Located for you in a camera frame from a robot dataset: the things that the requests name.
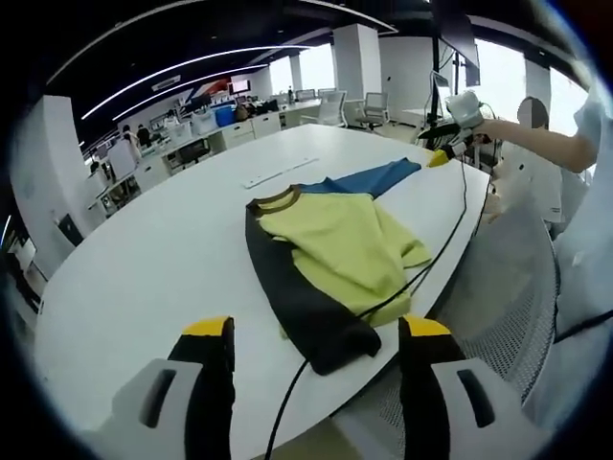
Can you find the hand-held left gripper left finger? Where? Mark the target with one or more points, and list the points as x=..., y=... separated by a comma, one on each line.
x=184, y=383

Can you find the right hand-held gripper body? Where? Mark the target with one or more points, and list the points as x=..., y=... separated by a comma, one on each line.
x=464, y=110

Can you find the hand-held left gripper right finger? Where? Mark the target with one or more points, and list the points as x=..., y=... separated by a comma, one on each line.
x=445, y=388

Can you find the yellow blue grey garment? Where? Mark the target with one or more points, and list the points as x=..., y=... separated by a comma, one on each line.
x=335, y=239

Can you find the black monitor stand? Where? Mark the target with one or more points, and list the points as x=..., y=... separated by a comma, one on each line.
x=460, y=43

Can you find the white office chair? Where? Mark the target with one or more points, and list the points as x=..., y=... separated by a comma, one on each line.
x=374, y=103
x=333, y=103

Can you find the white square pillar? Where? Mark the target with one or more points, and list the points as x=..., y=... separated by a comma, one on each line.
x=356, y=62
x=48, y=158

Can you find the white mesh chair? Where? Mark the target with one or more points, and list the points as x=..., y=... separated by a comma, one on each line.
x=507, y=287

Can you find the person in light clothes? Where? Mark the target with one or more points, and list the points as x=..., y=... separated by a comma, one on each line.
x=586, y=268

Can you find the black bin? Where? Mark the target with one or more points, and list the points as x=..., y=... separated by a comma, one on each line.
x=72, y=230

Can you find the blue storage bin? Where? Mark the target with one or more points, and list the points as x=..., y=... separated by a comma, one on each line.
x=225, y=117

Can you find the black office chair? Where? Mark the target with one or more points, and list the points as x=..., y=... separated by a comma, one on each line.
x=194, y=153

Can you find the wall screen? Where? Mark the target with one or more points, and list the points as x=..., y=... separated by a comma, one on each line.
x=239, y=87

